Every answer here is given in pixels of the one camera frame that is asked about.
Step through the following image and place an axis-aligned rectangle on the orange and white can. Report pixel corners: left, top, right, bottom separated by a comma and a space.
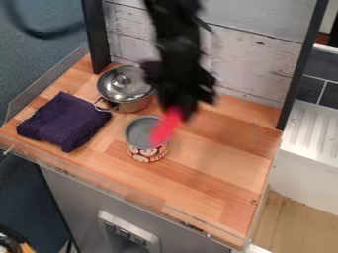
124, 115, 172, 164

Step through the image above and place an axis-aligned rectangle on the purple cloth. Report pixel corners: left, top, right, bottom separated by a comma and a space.
16, 91, 114, 153

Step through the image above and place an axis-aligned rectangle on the red spoon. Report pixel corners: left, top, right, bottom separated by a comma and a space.
148, 105, 187, 146

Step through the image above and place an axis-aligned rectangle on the silver pot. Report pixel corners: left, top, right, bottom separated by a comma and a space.
92, 64, 159, 115

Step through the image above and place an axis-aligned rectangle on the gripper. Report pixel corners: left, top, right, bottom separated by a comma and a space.
138, 35, 219, 121

